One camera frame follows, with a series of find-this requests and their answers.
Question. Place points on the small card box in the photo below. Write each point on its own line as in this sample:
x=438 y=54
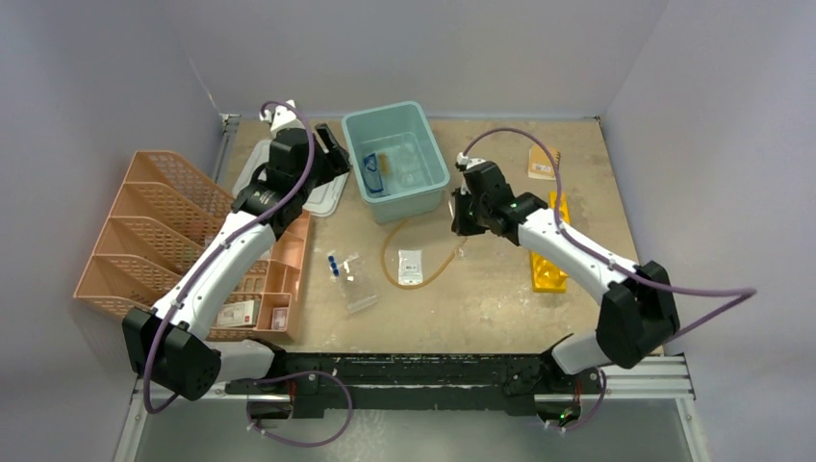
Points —
x=279 y=319

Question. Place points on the blue rubber band loop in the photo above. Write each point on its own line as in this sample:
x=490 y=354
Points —
x=371 y=177

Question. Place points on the mint green plastic bin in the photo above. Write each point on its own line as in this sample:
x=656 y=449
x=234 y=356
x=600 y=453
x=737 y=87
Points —
x=402 y=130

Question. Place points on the clear acrylic test tube rack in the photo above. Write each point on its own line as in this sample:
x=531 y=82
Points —
x=356 y=284

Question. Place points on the peach plastic file organizer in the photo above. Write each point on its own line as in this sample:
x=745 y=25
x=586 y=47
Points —
x=164 y=215

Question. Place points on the white plastic bin lid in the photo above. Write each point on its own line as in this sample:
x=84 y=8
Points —
x=323 y=200

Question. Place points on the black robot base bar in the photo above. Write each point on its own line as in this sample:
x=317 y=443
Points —
x=517 y=384

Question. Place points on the small white plastic packet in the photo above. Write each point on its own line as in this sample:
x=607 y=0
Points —
x=410 y=267

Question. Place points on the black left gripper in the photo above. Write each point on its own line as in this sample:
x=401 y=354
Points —
x=334 y=160

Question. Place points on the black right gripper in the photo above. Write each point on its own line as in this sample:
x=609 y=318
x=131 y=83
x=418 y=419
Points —
x=462 y=226

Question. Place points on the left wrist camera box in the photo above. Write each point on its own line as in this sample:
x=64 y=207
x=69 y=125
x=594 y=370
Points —
x=279 y=117

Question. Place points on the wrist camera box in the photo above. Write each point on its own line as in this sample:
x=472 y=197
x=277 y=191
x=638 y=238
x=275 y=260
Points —
x=464 y=162
x=279 y=117

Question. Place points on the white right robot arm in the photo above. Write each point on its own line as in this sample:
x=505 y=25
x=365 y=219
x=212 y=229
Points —
x=634 y=317

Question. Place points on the yellow rubber tubing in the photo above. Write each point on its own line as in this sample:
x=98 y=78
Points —
x=428 y=279

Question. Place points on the wire test tube brush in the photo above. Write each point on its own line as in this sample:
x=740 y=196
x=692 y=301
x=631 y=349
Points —
x=386 y=166

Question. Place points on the yellow test tube rack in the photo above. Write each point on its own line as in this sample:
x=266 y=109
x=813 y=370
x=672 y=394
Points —
x=546 y=278

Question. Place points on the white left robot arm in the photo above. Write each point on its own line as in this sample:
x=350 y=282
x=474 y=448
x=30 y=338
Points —
x=166 y=343

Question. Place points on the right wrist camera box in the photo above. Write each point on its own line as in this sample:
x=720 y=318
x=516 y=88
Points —
x=464 y=162

